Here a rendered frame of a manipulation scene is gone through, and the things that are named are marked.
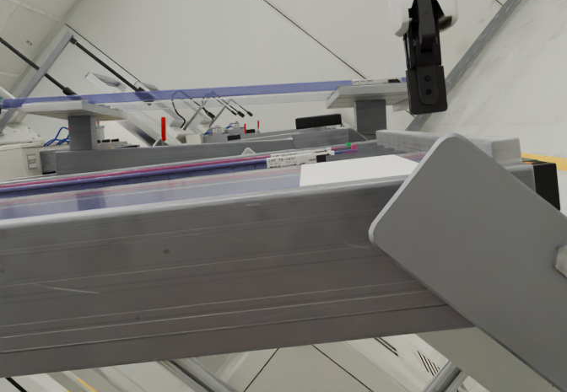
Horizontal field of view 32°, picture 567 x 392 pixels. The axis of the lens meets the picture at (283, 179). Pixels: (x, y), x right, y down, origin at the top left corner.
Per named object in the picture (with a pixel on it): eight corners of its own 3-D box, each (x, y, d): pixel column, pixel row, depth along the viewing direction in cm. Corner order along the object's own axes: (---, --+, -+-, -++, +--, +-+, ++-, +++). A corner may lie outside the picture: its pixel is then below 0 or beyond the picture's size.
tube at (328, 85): (416, 86, 122) (415, 74, 122) (418, 85, 121) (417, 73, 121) (7, 109, 122) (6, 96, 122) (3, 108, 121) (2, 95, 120)
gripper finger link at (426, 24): (437, 9, 79) (434, 59, 84) (422, -52, 84) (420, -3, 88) (422, 11, 79) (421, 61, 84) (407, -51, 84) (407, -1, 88)
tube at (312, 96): (396, 96, 144) (395, 88, 144) (396, 96, 143) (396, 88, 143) (49, 115, 144) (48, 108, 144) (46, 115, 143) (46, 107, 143)
